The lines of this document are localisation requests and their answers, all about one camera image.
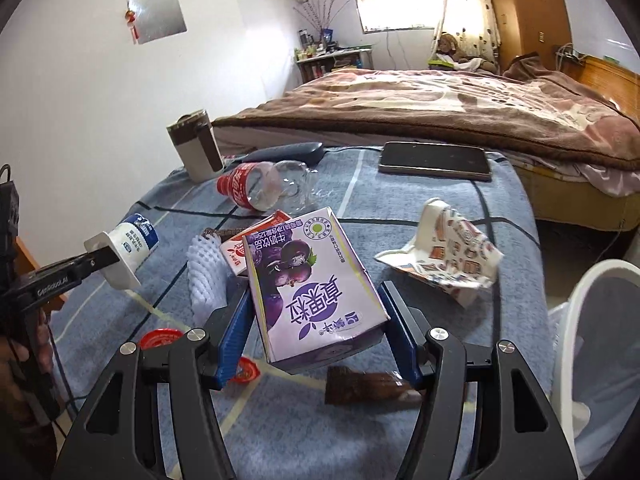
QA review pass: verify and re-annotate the crushed red-label plastic bottle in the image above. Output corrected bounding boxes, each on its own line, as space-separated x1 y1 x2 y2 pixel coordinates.
216 159 321 212

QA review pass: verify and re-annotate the wooden headboard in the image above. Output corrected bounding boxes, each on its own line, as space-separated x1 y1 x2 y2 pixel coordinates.
555 54 640 111

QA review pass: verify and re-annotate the brown snack wrapper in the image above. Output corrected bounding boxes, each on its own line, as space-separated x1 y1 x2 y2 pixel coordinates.
325 365 423 407

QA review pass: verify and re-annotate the red strawberry milk carton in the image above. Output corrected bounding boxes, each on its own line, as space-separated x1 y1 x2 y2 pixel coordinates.
220 210 293 277

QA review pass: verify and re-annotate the black smartphone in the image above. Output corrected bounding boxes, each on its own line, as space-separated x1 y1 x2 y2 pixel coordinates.
378 141 493 182

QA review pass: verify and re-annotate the white foam fruit net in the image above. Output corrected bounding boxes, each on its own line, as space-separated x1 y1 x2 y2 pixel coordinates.
186 234 228 313

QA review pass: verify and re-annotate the white trash bin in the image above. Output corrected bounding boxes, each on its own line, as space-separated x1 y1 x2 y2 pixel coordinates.
547 260 640 480

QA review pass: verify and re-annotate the purple milk carton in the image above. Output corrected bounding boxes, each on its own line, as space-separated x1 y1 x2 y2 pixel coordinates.
242 206 391 373

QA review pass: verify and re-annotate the red bottle cap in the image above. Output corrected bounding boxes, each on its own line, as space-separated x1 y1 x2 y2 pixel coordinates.
139 327 183 351

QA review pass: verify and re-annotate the brown plush toy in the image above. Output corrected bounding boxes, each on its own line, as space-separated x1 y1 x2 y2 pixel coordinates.
432 32 498 73

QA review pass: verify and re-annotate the white blue-label yogurt bottle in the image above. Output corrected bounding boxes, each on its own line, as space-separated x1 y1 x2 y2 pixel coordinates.
84 213 161 290

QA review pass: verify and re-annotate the red hanging ornament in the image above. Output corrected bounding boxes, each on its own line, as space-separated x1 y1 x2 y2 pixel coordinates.
124 7 142 43

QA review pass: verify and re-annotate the white and brown mug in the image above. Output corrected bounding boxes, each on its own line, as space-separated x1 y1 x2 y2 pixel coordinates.
166 109 224 183

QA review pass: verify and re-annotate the person's left hand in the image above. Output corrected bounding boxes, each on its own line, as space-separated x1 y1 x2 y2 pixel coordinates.
0 310 55 413

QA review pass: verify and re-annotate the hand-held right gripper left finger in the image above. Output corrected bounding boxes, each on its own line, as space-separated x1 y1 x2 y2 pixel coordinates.
50 292 256 480

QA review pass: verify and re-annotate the black computer mouse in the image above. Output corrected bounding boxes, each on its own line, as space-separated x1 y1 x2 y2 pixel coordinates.
235 142 325 168

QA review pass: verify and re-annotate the spotted curtain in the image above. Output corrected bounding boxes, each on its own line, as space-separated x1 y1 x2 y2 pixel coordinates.
435 0 502 68

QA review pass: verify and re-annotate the wooden wardrobe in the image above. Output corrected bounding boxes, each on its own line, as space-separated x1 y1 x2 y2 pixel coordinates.
480 0 573 73

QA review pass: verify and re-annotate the white charging cable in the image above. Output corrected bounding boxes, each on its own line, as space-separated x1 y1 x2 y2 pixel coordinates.
597 219 630 261

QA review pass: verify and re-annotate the pale blue bin liner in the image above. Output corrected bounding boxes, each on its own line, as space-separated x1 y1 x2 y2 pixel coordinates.
575 266 640 480

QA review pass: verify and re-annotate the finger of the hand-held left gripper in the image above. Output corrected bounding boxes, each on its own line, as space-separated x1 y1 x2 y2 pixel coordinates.
70 246 121 286

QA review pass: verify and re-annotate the silver wall sheet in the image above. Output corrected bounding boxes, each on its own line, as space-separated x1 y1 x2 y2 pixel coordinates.
127 0 187 46

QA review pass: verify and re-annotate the window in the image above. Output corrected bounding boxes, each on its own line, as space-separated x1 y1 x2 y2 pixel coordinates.
354 0 446 35

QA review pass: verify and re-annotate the bed with brown blanket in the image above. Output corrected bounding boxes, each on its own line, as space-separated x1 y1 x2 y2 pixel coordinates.
212 55 640 171

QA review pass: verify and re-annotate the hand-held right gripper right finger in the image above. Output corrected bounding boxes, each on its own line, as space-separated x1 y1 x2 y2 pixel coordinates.
377 280 581 480

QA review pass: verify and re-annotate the vase with purple branches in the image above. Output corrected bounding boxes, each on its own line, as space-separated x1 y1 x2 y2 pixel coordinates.
292 0 351 43

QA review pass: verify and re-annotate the printed paper wrapper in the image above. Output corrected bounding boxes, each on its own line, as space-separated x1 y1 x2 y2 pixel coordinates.
375 198 505 309

